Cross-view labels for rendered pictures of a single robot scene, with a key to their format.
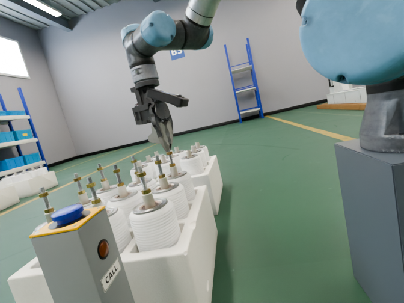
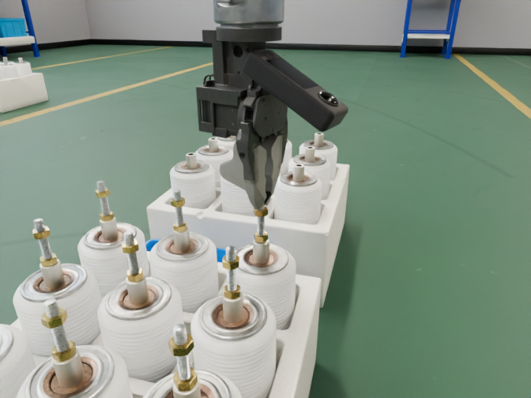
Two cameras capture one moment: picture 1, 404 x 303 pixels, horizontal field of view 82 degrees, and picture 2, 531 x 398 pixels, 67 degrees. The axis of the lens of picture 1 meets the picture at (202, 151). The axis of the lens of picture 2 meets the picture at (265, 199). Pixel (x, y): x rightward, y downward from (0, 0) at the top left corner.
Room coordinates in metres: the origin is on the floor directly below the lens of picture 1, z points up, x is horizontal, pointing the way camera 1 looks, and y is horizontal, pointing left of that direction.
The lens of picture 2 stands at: (0.25, 0.04, 0.56)
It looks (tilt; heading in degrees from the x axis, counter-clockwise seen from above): 25 degrees down; 6
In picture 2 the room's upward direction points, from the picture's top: straight up
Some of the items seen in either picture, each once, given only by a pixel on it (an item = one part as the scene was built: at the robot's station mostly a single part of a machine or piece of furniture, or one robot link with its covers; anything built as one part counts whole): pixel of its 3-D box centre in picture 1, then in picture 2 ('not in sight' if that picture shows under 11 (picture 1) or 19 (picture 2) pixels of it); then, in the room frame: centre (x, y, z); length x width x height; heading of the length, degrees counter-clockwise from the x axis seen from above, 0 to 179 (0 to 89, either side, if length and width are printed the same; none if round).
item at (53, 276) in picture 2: (83, 199); (52, 273); (0.63, 0.35, 0.26); 0.02 x 0.02 x 0.03
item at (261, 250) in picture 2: (174, 171); (261, 250); (0.72, 0.10, 0.26); 0.02 x 0.02 x 0.03
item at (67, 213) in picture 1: (68, 215); not in sight; (0.32, 0.20, 0.32); 0.04 x 0.04 x 0.02
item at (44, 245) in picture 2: (79, 186); (45, 247); (0.63, 0.35, 0.30); 0.01 x 0.01 x 0.08
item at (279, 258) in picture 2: (175, 175); (261, 258); (0.72, 0.10, 0.25); 0.08 x 0.08 x 0.01
